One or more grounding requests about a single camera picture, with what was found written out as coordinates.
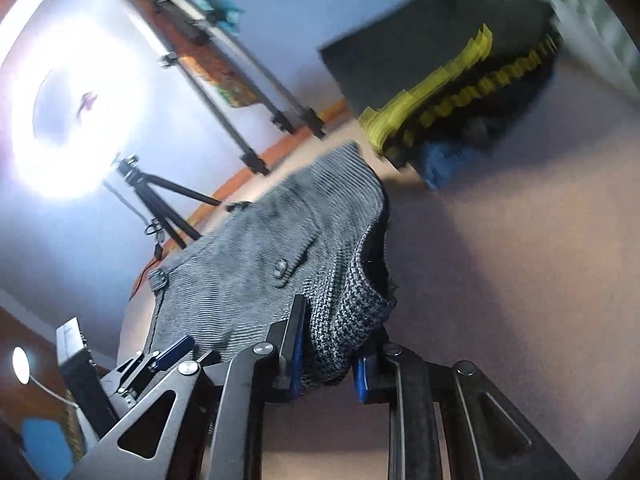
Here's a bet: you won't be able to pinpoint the leopard print cloth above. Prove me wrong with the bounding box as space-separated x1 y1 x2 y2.
61 404 87 463

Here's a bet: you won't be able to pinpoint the black folded garment yellow print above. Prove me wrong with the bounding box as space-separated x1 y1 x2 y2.
320 0 562 168

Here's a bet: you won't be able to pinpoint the teal cloth on tripod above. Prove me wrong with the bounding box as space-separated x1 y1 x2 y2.
192 0 245 34

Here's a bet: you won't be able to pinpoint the green striped white pillow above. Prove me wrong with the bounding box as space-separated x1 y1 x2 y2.
546 0 639 102

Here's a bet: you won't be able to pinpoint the orange cloth on tripod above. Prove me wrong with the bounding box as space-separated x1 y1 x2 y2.
134 0 259 108

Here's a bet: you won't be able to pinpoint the bright ring light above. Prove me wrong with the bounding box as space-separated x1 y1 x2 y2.
1 0 158 202

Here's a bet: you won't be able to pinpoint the black power cable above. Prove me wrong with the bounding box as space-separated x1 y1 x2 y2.
102 179 170 281

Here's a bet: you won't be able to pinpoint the white clip desk lamp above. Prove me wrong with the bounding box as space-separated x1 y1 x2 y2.
11 346 78 408

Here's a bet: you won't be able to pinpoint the beige blanket on bed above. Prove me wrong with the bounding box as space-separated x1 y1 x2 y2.
117 56 640 480

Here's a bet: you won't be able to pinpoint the silver tall tripod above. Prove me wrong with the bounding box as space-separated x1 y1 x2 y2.
126 0 324 174

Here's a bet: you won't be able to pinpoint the black small tripod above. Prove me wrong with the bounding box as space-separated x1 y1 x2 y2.
102 155 222 249

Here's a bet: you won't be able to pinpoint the grey knit shorts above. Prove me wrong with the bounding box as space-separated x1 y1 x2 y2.
145 142 396 389

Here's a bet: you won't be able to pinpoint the blue folded jeans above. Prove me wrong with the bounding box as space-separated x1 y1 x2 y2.
414 118 502 190

